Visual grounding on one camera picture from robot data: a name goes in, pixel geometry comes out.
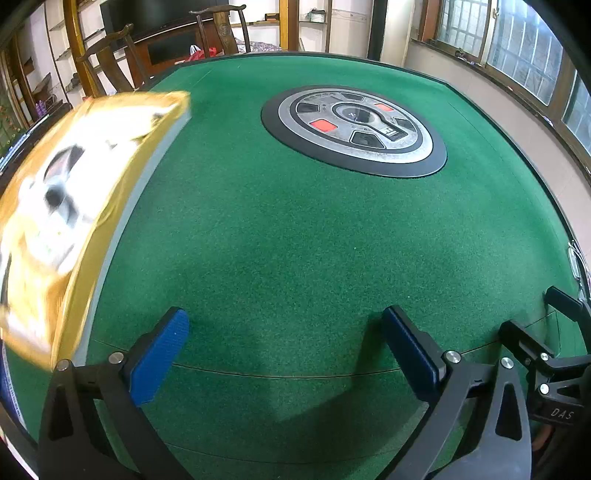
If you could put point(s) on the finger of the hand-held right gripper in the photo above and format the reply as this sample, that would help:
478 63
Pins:
565 302
521 339

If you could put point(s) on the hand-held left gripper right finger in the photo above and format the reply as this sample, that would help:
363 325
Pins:
411 350

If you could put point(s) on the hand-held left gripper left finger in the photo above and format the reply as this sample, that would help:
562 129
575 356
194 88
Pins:
159 355

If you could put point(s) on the round table control panel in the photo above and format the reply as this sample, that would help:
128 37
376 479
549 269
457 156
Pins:
355 134

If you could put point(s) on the dark side table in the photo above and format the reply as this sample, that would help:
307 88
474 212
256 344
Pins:
41 129

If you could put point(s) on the purple bottles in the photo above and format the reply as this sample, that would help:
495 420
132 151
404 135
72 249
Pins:
41 107

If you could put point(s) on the dark wooden chair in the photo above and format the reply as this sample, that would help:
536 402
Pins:
108 60
226 32

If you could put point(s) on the wooden television cabinet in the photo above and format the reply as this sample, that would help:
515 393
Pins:
175 50

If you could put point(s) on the red plastic bag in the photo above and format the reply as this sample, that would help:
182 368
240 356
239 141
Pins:
203 53

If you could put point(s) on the purple floral cloth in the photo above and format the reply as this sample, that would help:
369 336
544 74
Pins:
261 46

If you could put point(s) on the black television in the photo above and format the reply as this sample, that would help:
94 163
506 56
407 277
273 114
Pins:
152 16

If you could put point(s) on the small grey box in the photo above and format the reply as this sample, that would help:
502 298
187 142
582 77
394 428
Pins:
318 16

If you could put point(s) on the window with metal frame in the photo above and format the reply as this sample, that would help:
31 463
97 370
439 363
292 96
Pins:
521 46

